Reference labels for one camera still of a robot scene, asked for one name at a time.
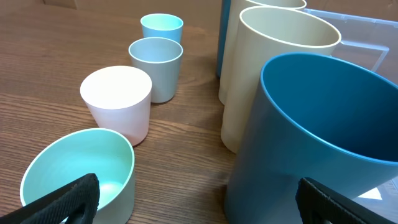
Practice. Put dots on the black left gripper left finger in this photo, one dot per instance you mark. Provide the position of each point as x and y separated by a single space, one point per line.
74 203

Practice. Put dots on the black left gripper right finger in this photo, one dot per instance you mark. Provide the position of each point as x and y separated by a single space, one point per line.
319 204

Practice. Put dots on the mint green small cup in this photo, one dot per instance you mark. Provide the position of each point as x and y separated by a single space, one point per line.
104 152

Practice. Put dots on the pink small cup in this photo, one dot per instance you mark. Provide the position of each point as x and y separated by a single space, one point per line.
119 98

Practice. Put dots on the grey small cup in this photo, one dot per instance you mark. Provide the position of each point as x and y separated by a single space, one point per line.
161 59

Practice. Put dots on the light blue small cup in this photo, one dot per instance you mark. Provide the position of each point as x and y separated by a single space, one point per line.
162 25

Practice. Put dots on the clear plastic storage container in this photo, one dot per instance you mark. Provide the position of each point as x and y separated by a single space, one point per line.
372 44

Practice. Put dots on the near dark blue tall cup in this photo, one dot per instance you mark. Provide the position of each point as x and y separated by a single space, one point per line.
312 116

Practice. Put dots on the dark blue tall cup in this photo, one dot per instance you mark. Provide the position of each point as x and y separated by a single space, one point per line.
312 116
225 8

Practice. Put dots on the near cream tall cup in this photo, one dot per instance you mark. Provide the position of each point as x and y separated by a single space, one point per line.
265 32

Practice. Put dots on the cream tall cup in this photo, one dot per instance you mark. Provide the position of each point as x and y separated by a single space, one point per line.
265 32
224 60

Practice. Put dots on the far cream tall cup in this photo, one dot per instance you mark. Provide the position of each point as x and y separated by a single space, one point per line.
224 60

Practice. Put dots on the far dark blue tall cup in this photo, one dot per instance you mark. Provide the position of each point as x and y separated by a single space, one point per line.
225 8

